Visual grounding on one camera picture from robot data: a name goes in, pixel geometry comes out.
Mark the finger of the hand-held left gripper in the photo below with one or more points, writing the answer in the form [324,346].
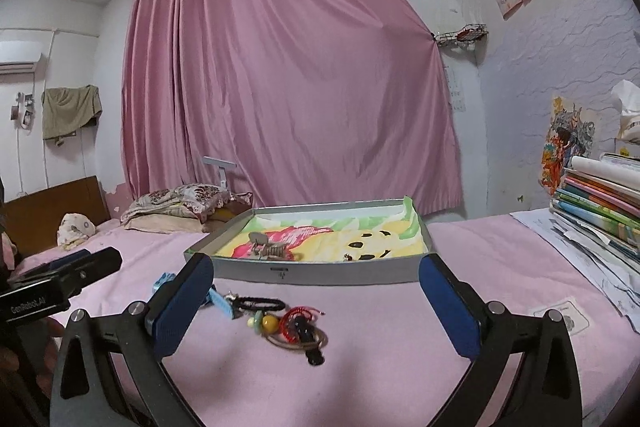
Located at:
[67,259]
[100,267]

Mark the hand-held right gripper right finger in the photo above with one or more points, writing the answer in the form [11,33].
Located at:
[450,309]

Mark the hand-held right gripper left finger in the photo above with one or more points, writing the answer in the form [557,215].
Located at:
[177,309]

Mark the blue watch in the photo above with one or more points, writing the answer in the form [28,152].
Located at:
[220,302]

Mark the grey jewelry box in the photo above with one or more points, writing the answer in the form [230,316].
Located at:
[325,272]

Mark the black hair clip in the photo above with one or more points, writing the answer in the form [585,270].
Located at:
[315,357]

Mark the person's left hand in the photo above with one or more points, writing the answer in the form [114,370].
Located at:
[52,342]

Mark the wooden headboard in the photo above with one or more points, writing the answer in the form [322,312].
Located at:
[55,207]

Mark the beige pillow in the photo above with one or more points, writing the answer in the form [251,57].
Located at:
[160,224]

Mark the pink bedsheet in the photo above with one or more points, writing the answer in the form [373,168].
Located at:
[380,347]

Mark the floral pillow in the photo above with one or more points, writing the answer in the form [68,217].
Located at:
[180,199]

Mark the beige hair claw clip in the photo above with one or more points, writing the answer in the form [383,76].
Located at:
[270,249]

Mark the white fabric label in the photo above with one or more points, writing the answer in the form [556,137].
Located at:
[562,316]

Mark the cartoon printed cloth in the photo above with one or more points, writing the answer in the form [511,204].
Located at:
[325,234]

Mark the olive hanging shirt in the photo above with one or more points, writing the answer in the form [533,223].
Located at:
[70,109]

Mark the pile of loose papers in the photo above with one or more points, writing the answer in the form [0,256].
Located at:
[595,262]

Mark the stack of books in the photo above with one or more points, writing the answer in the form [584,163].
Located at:
[600,207]

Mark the white air conditioner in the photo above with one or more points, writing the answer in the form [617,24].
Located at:
[17,54]

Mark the tissue box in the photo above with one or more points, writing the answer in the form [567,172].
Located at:
[630,122]

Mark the pink curtain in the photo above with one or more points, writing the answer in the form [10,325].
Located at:
[300,72]

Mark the wall-mounted photo holder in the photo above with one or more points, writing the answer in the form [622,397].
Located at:
[24,109]

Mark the cartoon wall poster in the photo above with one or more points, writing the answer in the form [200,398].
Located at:
[565,142]

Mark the small wall calendar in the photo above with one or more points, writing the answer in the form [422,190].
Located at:
[456,89]

